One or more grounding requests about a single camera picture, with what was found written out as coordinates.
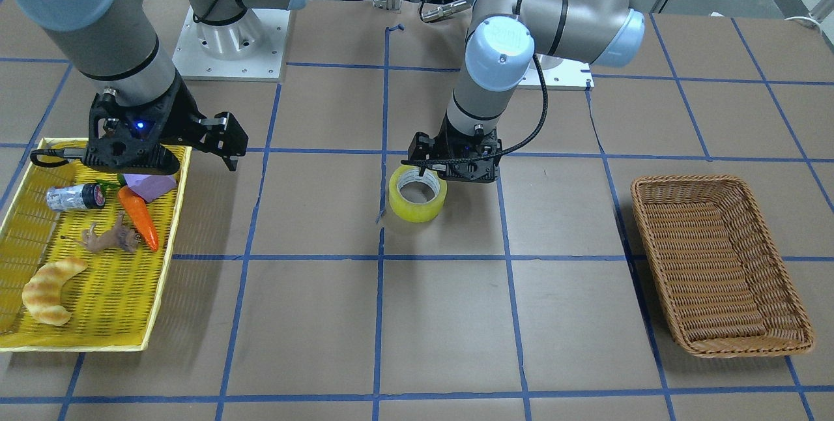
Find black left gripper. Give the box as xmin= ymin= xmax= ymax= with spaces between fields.
xmin=407 ymin=116 xmax=502 ymax=183

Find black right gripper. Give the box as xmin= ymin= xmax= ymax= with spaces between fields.
xmin=81 ymin=74 xmax=248 ymax=175

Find yellow packing tape roll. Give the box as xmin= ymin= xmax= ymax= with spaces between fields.
xmin=388 ymin=165 xmax=448 ymax=223

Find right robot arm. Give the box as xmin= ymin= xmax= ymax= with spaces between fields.
xmin=17 ymin=0 xmax=307 ymax=175

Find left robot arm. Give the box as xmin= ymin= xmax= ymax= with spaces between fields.
xmin=405 ymin=0 xmax=644 ymax=183

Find purple foam cube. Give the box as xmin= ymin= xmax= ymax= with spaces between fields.
xmin=123 ymin=173 xmax=178 ymax=203

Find orange toy carrot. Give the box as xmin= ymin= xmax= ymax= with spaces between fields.
xmin=117 ymin=186 xmax=159 ymax=252

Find metal cylinder connector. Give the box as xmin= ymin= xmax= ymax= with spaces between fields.
xmin=419 ymin=0 xmax=471 ymax=23

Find silver drink can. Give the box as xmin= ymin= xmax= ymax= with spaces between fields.
xmin=45 ymin=183 xmax=106 ymax=211

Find brown toy animal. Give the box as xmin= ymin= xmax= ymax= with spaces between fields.
xmin=77 ymin=211 xmax=140 ymax=253

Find yellow plastic tray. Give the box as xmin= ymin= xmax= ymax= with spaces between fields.
xmin=1 ymin=146 xmax=192 ymax=353

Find toy croissant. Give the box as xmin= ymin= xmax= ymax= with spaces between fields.
xmin=22 ymin=257 xmax=87 ymax=326

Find brown wicker basket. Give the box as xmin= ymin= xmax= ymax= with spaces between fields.
xmin=631 ymin=175 xmax=816 ymax=358

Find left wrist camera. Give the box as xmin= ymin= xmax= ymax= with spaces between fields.
xmin=438 ymin=143 xmax=501 ymax=184

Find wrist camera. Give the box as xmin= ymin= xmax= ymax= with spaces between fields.
xmin=81 ymin=108 xmax=180 ymax=175
xmin=438 ymin=143 xmax=501 ymax=184

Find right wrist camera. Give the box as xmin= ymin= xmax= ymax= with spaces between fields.
xmin=81 ymin=108 xmax=180 ymax=175

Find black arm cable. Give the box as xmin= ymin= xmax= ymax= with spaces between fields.
xmin=401 ymin=53 xmax=549 ymax=167

